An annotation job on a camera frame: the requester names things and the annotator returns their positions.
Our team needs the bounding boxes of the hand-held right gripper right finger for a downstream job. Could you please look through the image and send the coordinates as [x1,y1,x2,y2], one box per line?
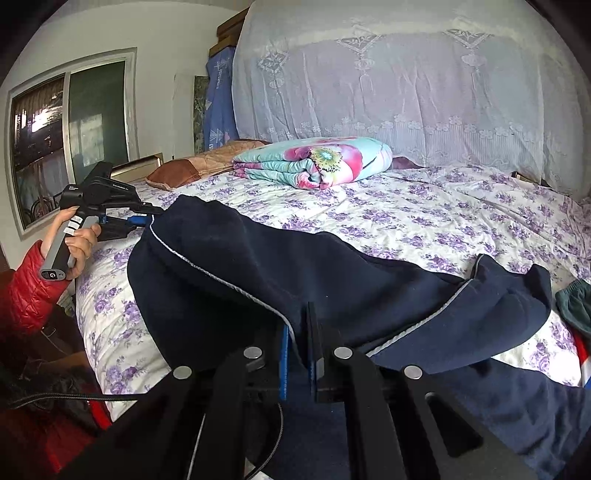
[307,302,539,480]

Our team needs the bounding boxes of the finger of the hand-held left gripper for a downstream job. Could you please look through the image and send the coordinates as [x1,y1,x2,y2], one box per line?
[104,194,165,217]
[98,214,153,241]

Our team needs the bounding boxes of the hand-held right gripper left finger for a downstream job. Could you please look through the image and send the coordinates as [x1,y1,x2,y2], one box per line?
[60,323,291,480]

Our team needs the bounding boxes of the navy pants with grey stripe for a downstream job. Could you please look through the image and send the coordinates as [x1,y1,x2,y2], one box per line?
[127,194,591,480]

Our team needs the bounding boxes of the person's left forearm red sleeve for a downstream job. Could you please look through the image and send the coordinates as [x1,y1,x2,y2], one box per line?
[0,239,71,334]

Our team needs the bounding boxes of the person's left hand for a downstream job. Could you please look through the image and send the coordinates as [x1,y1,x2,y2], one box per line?
[53,207,101,280]

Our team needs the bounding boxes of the brown pillow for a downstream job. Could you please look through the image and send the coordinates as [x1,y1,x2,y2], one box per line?
[146,138,271,191]

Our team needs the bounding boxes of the sliding glass window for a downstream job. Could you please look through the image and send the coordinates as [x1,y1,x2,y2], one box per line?
[4,47,140,239]

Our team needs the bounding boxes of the blue printed cloth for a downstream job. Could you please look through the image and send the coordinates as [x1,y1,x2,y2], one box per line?
[205,48,241,151]

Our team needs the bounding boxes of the folded floral quilt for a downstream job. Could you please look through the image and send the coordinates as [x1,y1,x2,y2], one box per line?
[232,137,393,191]

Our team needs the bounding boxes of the purple floral bedsheet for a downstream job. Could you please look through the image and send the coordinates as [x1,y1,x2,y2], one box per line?
[76,164,591,422]

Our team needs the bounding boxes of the person's dark red clothing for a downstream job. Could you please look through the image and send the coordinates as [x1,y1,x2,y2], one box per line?
[0,272,114,480]

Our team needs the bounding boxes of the red and blue cloth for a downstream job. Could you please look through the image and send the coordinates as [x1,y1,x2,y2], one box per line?
[573,332,591,389]

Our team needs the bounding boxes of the dark green garment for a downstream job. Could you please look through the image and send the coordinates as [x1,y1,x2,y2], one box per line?
[554,279,591,354]

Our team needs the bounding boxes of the white lace cover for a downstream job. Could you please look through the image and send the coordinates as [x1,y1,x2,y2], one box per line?
[232,0,591,200]

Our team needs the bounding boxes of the dark wooden furniture edge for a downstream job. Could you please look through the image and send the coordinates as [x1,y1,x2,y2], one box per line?
[512,172,551,188]

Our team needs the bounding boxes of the beige bed frame end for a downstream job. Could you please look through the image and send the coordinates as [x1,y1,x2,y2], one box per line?
[111,152,165,184]

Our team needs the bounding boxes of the black braided cable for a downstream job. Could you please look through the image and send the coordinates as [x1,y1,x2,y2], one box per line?
[7,390,168,411]
[244,401,285,480]

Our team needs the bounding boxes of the green wall picture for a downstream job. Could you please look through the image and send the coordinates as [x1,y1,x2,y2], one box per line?
[193,75,209,154]

